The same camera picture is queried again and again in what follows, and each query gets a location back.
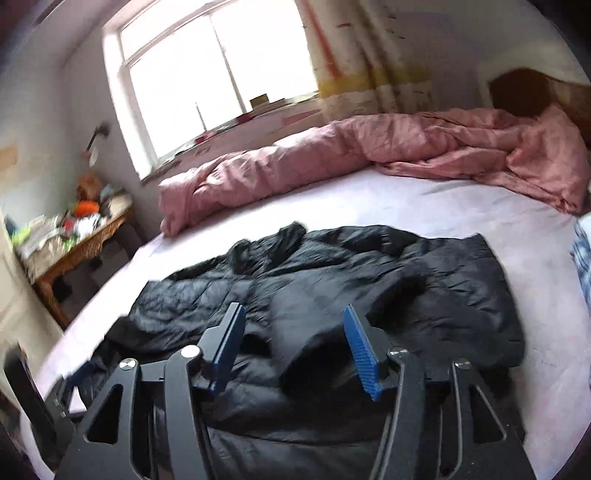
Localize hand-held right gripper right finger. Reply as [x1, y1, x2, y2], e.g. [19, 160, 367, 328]
[342, 306, 537, 480]

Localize bed with pink sheet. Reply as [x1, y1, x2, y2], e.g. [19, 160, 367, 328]
[18, 164, 591, 480]

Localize pink quilt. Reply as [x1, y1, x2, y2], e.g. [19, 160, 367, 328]
[158, 104, 591, 237]

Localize tree print curtain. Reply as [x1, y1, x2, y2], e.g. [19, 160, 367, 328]
[300, 0, 435, 121]

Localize stack of papers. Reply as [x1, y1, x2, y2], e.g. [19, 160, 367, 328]
[14, 217, 70, 259]

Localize white cabinet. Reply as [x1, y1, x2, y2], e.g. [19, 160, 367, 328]
[0, 208, 63, 352]

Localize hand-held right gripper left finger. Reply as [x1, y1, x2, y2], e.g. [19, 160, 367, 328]
[54, 302, 247, 480]

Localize carved wooden table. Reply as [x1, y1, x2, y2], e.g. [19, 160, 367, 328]
[21, 205, 134, 330]

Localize wall lamp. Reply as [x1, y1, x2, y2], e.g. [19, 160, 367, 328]
[83, 121, 112, 167]

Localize stack of books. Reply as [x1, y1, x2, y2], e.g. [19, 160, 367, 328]
[99, 185, 132, 215]

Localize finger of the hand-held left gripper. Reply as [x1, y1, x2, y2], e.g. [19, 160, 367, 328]
[46, 362, 95, 416]
[2, 344, 77, 460]

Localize white frame window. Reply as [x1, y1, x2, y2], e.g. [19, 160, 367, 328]
[102, 0, 324, 178]

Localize blue plaid garment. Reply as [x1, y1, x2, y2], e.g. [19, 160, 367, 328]
[570, 222, 591, 296]

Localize brown cardboard box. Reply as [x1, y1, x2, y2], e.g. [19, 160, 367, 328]
[78, 173, 102, 199]

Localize black down jacket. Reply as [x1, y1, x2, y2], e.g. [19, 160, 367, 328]
[62, 222, 527, 480]

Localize books on windowsill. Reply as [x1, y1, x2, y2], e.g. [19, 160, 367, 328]
[249, 93, 287, 109]

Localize wooden headboard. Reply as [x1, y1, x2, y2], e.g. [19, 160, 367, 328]
[478, 55, 591, 148]

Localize box under table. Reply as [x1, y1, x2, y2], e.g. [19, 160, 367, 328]
[90, 240, 139, 287]

